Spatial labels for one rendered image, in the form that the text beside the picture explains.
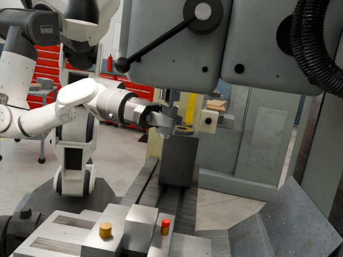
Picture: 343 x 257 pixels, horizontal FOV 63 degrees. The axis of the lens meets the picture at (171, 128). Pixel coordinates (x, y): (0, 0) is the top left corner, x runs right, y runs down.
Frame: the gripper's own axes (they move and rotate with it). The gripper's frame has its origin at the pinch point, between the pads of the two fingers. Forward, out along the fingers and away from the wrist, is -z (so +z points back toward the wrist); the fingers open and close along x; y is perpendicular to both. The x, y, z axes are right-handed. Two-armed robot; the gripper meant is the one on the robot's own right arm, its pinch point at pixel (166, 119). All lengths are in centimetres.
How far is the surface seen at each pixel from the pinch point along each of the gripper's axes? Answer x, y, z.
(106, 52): 700, -8, 659
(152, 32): -10.7, -17.9, -0.1
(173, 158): 27.5, 19.5, 10.0
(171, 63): -9.0, -12.8, -4.2
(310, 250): 2.1, 18.8, -35.8
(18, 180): 107, 126, 217
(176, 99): -0.9, -5.2, -2.1
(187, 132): 30.8, 9.9, 8.0
